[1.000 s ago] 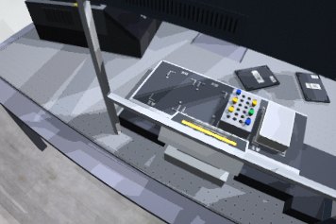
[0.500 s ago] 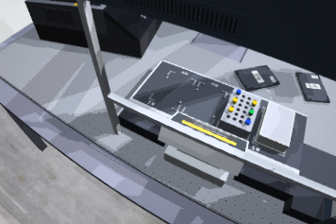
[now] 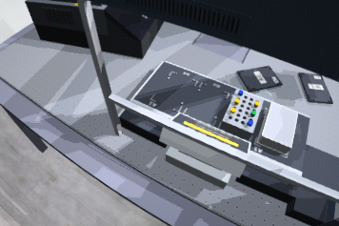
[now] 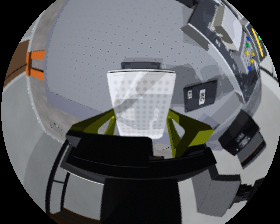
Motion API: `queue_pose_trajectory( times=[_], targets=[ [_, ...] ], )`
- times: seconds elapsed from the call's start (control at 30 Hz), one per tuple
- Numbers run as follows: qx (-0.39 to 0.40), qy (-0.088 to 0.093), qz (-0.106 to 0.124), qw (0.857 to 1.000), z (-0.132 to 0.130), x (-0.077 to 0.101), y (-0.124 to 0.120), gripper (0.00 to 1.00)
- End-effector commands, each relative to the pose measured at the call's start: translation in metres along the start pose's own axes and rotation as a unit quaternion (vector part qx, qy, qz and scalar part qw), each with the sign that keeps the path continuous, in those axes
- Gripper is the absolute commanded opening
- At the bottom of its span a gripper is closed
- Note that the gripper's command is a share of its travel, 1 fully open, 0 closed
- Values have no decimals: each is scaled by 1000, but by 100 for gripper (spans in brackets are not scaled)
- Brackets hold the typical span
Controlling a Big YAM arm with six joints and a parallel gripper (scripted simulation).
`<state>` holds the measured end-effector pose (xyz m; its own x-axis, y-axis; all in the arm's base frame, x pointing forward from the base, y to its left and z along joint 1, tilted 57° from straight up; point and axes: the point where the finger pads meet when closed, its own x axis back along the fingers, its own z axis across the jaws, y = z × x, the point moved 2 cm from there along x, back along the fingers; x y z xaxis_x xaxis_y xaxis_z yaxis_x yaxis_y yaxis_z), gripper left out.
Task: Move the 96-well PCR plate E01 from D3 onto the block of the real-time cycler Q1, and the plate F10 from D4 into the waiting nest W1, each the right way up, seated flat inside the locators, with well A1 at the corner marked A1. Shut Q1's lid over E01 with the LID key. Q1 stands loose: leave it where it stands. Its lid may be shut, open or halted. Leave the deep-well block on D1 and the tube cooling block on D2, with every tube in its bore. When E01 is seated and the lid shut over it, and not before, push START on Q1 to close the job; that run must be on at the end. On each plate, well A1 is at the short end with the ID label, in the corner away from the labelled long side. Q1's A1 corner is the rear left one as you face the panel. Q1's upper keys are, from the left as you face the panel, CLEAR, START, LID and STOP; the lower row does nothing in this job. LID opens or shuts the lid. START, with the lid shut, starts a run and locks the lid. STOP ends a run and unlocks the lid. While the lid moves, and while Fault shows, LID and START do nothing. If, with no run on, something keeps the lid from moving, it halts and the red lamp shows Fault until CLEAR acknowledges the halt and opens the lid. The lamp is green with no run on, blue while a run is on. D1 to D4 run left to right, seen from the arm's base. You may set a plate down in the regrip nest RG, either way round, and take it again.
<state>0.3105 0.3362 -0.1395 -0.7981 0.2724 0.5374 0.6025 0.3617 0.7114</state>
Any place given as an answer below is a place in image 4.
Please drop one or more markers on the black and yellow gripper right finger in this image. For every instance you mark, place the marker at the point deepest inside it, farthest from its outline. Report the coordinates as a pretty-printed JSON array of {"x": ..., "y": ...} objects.
[{"x": 196, "y": 132}]

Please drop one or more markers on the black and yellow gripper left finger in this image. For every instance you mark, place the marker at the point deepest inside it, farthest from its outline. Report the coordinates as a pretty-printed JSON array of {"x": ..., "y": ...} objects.
[{"x": 91, "y": 125}]

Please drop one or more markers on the white pcr plate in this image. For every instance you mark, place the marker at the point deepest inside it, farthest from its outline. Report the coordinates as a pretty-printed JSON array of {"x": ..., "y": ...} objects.
[{"x": 141, "y": 100}]

